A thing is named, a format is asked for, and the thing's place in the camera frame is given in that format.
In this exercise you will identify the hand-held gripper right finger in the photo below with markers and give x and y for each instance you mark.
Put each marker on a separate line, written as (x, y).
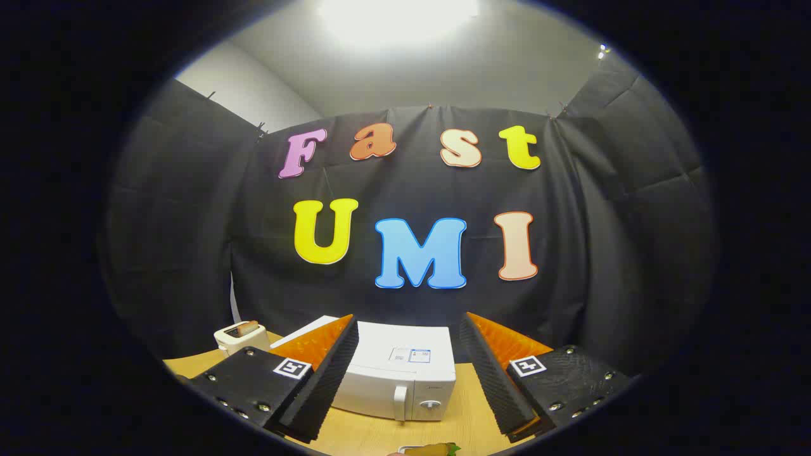
(494, 386)

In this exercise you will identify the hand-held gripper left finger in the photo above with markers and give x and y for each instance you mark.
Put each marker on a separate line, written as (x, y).
(329, 386)

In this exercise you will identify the white toaster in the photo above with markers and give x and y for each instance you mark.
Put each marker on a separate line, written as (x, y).
(237, 345)

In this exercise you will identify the white microwave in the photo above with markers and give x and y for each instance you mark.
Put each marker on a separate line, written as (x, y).
(405, 380)

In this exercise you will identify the brown bread lettuce sandwich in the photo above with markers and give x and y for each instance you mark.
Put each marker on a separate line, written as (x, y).
(434, 450)

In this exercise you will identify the toast slice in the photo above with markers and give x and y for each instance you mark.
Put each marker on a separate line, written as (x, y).
(244, 328)

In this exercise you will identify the ceiling light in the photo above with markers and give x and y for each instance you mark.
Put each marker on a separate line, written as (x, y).
(399, 16)

